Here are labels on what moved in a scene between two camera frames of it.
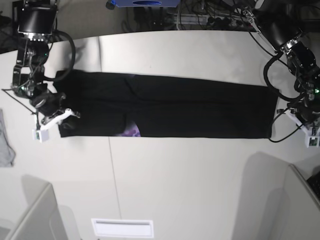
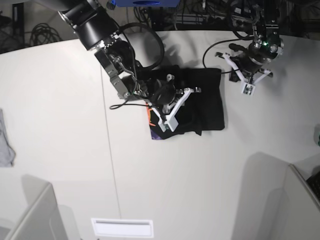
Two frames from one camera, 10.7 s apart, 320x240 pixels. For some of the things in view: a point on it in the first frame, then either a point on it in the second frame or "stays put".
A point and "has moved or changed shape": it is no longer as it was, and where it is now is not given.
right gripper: (305, 112) to (245, 62)
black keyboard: (314, 181) stays put
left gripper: (49, 102) to (164, 93)
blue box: (145, 3) stays put
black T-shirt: (114, 105) has moved or changed shape
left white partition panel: (43, 221) stays put
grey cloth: (7, 156) stays put
